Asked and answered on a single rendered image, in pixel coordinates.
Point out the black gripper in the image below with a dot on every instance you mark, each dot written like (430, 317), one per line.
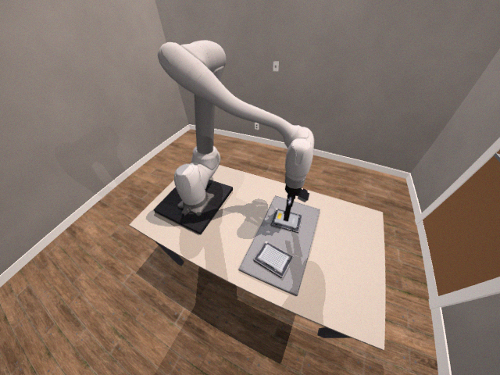
(291, 193)

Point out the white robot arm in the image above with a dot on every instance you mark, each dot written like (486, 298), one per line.
(189, 65)

